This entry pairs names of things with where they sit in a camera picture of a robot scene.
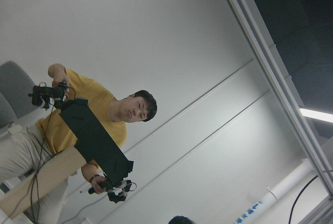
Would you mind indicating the black monitor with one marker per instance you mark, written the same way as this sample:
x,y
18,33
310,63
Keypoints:
x,y
93,141

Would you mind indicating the man in yellow shirt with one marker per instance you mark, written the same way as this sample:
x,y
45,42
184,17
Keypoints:
x,y
29,148

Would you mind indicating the grey office chair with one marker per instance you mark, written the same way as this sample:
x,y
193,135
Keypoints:
x,y
17,110

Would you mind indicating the white teleoperation handle device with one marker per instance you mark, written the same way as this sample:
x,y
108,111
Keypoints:
x,y
117,191

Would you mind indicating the aluminium frame post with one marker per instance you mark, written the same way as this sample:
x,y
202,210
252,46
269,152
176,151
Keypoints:
x,y
262,44

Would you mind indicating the black teleoperation handle device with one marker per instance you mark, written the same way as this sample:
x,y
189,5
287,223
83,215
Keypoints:
x,y
44,97

